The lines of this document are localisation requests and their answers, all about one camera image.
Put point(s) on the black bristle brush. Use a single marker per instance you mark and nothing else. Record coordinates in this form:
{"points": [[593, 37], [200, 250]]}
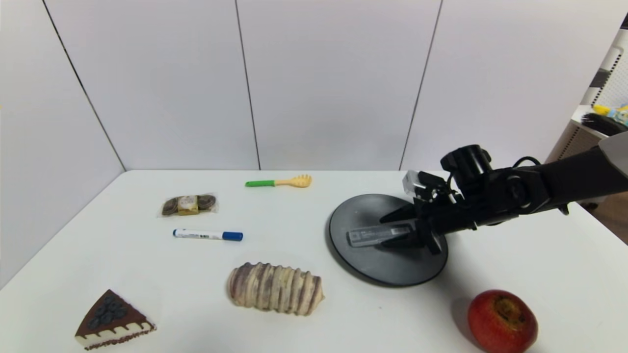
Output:
{"points": [[606, 123]]}

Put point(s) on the wrapped chocolate candy pack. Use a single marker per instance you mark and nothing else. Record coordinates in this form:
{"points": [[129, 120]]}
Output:
{"points": [[189, 205]]}

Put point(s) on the yellow and blue toy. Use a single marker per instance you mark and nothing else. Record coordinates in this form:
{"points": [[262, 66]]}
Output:
{"points": [[615, 112]]}

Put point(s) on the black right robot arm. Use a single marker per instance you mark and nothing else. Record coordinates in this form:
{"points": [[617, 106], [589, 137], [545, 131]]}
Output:
{"points": [[554, 186]]}

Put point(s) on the chocolate cake slice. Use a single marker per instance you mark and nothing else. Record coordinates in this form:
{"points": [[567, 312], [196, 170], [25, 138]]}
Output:
{"points": [[112, 319]]}

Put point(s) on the gray round plate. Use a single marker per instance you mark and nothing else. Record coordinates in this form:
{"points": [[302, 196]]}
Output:
{"points": [[382, 264]]}

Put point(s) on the purple striped bread roll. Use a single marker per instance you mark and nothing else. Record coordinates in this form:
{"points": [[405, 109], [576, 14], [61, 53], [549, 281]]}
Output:
{"points": [[274, 288]]}

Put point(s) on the red apple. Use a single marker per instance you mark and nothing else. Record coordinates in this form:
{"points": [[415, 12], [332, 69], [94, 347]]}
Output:
{"points": [[503, 321]]}

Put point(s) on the white desk shelf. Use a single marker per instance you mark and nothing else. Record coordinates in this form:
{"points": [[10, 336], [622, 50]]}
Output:
{"points": [[581, 115]]}

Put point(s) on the beige perforated side panel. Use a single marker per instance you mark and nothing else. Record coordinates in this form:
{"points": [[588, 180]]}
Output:
{"points": [[574, 144]]}

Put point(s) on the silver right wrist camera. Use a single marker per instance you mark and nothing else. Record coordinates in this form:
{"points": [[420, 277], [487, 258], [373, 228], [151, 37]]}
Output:
{"points": [[419, 184]]}

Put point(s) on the small gray rectangular case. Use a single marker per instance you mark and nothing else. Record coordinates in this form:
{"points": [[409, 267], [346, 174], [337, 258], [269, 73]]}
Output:
{"points": [[373, 236]]}

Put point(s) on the white marker with blue cap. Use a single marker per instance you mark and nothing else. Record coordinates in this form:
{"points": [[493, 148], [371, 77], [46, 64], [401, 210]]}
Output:
{"points": [[201, 235]]}

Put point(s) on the white pegboard panel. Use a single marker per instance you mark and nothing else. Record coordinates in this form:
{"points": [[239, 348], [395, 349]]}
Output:
{"points": [[615, 73]]}

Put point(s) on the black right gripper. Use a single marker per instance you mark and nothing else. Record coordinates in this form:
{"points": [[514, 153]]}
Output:
{"points": [[425, 225]]}

